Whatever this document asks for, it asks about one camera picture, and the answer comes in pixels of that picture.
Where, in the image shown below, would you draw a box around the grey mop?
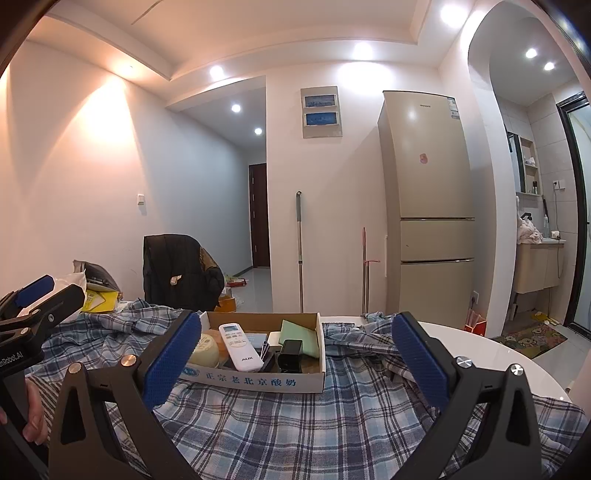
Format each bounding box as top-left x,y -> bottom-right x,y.
295,191 -> 306,313

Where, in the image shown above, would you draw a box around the beige vanity cabinet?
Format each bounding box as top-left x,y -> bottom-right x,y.
512,240 -> 565,294

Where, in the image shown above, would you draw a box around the white plastic bag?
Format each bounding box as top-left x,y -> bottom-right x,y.
53,272 -> 88,297

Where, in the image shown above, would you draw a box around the green pad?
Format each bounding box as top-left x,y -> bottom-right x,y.
278,319 -> 321,360

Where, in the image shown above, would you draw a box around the patterned floor mat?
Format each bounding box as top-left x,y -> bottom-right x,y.
492,323 -> 568,360

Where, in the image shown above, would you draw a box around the black framed wall mirror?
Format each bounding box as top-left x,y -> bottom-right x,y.
506,131 -> 525,195

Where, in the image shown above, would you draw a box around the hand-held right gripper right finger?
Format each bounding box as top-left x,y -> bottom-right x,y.
392,311 -> 542,480

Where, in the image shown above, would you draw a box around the wall niche shelf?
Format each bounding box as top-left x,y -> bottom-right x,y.
519,135 -> 541,197

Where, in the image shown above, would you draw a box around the black small box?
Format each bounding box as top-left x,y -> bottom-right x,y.
278,339 -> 304,374

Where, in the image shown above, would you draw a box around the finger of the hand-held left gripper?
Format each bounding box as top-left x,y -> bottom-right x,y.
0,274 -> 55,319
0,284 -> 86,345

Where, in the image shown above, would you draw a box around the grey electrical panel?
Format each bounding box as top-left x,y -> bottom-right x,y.
300,86 -> 344,139

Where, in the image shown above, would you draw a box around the black framed glass door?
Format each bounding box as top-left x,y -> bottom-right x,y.
556,91 -> 591,334

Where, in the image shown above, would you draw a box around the round cream tin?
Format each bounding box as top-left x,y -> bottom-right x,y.
189,332 -> 221,368

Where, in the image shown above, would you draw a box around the red floor box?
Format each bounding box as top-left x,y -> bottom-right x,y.
464,311 -> 488,337

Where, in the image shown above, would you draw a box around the tan garment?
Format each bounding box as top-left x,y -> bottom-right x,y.
198,246 -> 221,274

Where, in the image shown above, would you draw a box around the grey bag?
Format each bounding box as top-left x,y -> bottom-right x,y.
72,260 -> 122,292

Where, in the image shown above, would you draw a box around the person's left hand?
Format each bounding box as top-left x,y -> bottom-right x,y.
22,377 -> 49,448

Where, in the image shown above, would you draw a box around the black jacket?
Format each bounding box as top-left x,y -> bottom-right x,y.
143,234 -> 225,313

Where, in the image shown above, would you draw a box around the white remote control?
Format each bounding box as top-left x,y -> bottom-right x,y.
218,323 -> 262,372

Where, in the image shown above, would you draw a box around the beige refrigerator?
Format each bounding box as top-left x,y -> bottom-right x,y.
377,90 -> 476,329

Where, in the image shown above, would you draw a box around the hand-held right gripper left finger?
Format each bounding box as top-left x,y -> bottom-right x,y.
48,309 -> 204,480

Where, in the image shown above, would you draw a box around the cardboard box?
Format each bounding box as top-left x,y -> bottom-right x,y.
178,311 -> 327,393

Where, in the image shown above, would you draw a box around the pale cloth pile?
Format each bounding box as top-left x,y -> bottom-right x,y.
517,217 -> 545,245

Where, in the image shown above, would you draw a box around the dark red door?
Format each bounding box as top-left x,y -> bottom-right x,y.
248,163 -> 271,269

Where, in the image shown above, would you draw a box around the pink broom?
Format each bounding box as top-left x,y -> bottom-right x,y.
361,226 -> 382,313

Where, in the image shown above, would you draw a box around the blue plaid shirt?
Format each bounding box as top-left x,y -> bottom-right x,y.
28,298 -> 587,480

